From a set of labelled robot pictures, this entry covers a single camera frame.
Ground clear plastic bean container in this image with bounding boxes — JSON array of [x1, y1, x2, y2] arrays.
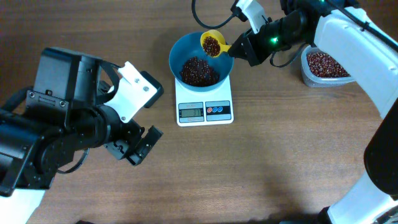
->
[[301, 46, 355, 88]]

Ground red beans in scoop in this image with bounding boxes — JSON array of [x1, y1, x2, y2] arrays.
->
[[202, 36, 221, 57]]

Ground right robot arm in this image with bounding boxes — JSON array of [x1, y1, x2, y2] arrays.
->
[[228, 1, 397, 223]]

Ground blue plastic bowl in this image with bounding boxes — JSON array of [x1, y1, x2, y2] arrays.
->
[[169, 32, 234, 92]]

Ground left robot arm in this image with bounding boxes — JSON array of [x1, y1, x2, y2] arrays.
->
[[1, 47, 164, 223]]

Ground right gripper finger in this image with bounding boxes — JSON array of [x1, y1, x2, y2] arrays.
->
[[228, 51, 252, 64], [228, 33, 248, 54]]

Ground yellow measuring scoop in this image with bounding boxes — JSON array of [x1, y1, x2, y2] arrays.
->
[[200, 29, 231, 58]]

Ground red beans in bowl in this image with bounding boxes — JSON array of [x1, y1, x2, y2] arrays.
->
[[180, 57, 220, 87]]

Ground red beans in container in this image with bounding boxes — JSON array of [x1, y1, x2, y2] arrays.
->
[[307, 52, 349, 78]]

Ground white digital kitchen scale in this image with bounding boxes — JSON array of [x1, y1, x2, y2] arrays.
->
[[175, 77, 234, 127]]

